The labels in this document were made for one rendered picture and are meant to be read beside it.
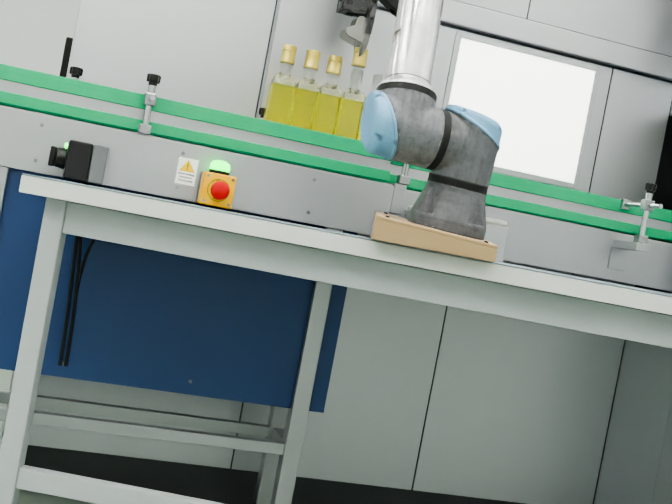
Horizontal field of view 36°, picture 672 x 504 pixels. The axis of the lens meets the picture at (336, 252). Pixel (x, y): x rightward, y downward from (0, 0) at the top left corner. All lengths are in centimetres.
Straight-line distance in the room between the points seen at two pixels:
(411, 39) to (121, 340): 91
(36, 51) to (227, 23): 300
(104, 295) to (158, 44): 66
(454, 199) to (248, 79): 86
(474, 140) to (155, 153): 72
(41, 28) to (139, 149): 333
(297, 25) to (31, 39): 307
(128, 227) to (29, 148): 38
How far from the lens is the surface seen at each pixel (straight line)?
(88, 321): 232
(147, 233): 198
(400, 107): 191
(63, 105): 230
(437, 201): 195
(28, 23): 558
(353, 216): 237
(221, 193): 220
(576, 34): 293
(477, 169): 196
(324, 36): 266
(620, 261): 276
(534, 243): 265
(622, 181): 300
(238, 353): 236
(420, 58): 197
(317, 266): 195
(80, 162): 220
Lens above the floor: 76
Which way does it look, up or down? 1 degrees down
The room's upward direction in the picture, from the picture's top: 11 degrees clockwise
